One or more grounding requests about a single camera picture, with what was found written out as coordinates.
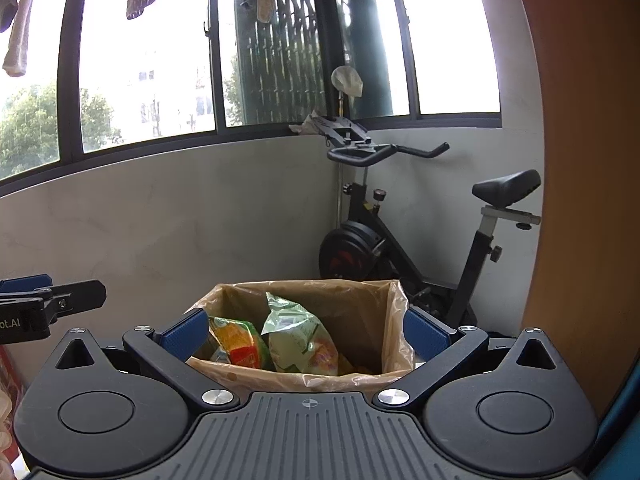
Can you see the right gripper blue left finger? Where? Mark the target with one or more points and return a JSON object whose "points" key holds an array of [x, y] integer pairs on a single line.
{"points": [[162, 356]]}

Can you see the cardboard box with plastic liner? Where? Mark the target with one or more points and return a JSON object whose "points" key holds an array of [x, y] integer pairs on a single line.
{"points": [[364, 320]]}

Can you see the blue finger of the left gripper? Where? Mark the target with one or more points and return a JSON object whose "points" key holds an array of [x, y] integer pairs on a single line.
{"points": [[74, 298], [26, 283]]}

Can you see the red patterned bedding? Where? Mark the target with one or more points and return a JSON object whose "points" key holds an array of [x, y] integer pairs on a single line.
{"points": [[11, 392]]}

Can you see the wooden door panel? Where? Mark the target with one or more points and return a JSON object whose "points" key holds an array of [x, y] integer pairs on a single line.
{"points": [[585, 288]]}

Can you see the orange green snack bag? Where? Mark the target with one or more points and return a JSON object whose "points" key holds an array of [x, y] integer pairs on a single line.
{"points": [[238, 343]]}

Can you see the beige hanging sock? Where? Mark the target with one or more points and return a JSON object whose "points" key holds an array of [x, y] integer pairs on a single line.
{"points": [[15, 15]]}

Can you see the teal curtain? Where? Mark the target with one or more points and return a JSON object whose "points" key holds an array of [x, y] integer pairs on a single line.
{"points": [[618, 444]]}

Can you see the white cloth on pole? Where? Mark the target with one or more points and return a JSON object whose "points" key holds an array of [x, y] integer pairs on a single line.
{"points": [[347, 80]]}

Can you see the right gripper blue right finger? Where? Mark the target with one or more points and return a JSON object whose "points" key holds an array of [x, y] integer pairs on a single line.
{"points": [[446, 352]]}

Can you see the black exercise bike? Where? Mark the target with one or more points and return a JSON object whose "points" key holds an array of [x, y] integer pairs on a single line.
{"points": [[431, 210]]}

